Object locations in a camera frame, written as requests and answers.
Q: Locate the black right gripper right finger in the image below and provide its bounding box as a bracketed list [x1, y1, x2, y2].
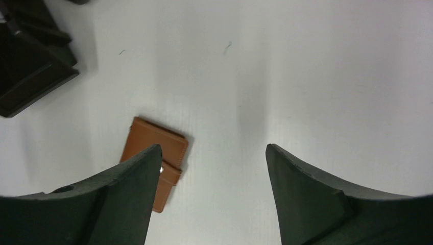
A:
[266, 144, 432, 244]

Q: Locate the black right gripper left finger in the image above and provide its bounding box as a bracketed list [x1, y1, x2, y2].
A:
[1, 144, 162, 244]

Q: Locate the brown leather card holder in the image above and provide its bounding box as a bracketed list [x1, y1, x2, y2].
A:
[120, 116, 188, 213]

